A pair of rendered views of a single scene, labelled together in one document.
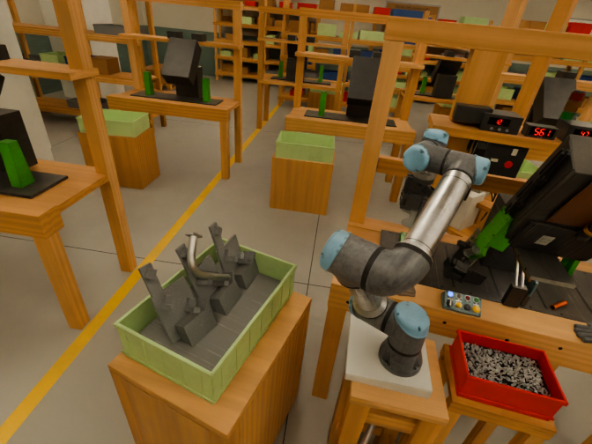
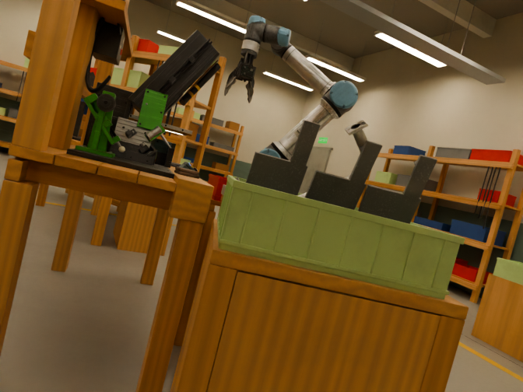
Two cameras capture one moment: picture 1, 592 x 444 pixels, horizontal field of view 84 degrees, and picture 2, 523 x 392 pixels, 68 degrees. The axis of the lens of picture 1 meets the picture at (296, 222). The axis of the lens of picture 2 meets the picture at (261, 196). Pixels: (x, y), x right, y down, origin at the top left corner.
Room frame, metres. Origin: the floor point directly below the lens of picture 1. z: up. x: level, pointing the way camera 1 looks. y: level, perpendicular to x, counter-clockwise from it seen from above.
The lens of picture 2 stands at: (1.72, 1.20, 0.99)
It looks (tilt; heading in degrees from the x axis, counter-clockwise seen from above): 3 degrees down; 240
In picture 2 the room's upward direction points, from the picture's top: 14 degrees clockwise
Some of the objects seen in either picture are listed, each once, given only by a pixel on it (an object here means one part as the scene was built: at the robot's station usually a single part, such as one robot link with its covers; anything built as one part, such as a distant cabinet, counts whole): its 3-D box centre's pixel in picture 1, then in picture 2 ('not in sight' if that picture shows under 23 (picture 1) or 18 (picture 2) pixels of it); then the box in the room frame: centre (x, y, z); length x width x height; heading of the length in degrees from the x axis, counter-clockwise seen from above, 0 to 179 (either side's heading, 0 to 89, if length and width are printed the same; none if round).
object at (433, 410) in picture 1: (395, 368); not in sight; (0.78, -0.42, 0.83); 0.32 x 0.32 x 0.04; 81
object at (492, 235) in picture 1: (499, 232); (152, 110); (1.27, -0.91, 1.17); 0.13 x 0.12 x 0.20; 78
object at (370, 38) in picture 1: (346, 61); not in sight; (8.40, -0.81, 1.12); 3.01 x 0.54 x 2.24; 85
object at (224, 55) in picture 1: (266, 43); not in sight; (11.00, 1.38, 1.11); 3.01 x 0.54 x 2.23; 85
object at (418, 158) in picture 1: (425, 157); (277, 36); (0.95, -0.36, 1.59); 0.11 x 0.11 x 0.08; 53
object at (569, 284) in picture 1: (534, 255); (156, 124); (1.20, -1.05, 1.11); 0.39 x 0.16 x 0.03; 168
